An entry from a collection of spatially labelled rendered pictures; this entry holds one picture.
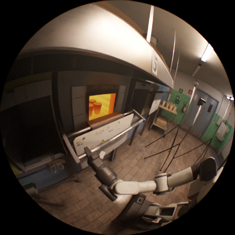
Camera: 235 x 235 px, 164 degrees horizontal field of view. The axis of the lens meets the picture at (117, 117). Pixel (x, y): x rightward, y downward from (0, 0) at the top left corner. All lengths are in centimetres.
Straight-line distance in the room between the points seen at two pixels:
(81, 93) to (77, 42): 38
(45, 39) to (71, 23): 6
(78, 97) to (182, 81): 405
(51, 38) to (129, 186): 49
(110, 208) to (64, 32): 156
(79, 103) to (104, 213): 143
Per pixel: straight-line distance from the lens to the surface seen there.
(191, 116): 435
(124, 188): 39
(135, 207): 135
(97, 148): 45
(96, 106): 75
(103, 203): 146
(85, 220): 151
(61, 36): 17
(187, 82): 419
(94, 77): 55
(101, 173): 38
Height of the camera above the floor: 146
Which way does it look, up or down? 29 degrees down
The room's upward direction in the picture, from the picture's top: 11 degrees clockwise
